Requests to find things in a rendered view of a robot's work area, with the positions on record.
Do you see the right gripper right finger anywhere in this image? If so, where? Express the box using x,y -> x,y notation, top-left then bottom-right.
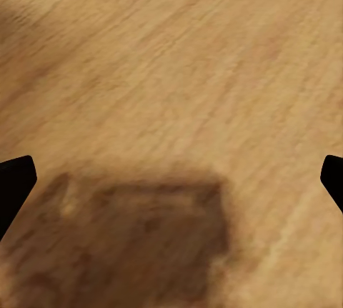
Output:
320,154 -> 343,213

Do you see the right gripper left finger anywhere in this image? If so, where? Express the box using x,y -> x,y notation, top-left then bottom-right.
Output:
0,155 -> 37,241

